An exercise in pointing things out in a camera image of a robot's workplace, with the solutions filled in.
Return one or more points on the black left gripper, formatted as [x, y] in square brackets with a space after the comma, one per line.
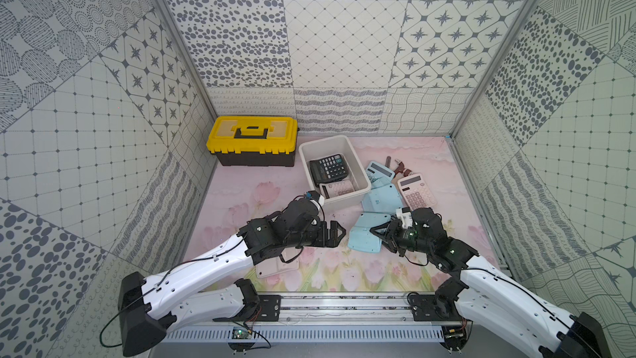
[325, 232]

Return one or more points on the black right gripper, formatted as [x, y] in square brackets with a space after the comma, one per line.
[393, 237]

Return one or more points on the light blue calculator back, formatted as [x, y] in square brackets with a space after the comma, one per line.
[360, 237]

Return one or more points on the light blue calculator face down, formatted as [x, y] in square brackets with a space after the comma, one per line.
[385, 199]

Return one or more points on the pink calculator face up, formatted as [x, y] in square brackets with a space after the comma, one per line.
[416, 192]
[336, 189]

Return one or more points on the pink calculator face down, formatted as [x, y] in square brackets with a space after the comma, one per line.
[273, 267]

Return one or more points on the black calculator face down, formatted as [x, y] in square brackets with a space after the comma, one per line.
[329, 169]

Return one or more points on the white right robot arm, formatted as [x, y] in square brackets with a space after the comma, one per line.
[477, 292]

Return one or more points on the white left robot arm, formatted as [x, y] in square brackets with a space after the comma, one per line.
[151, 307]

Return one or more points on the teal calculator face up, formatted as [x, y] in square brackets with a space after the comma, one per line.
[378, 174]

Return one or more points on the white plastic storage box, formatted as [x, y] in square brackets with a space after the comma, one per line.
[339, 144]

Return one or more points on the floral pink table mat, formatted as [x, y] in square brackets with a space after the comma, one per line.
[239, 194]

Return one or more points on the yellow and black toolbox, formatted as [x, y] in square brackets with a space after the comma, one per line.
[254, 141]

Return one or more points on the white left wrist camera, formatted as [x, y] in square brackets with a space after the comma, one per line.
[316, 197]

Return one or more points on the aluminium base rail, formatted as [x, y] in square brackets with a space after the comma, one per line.
[333, 317]

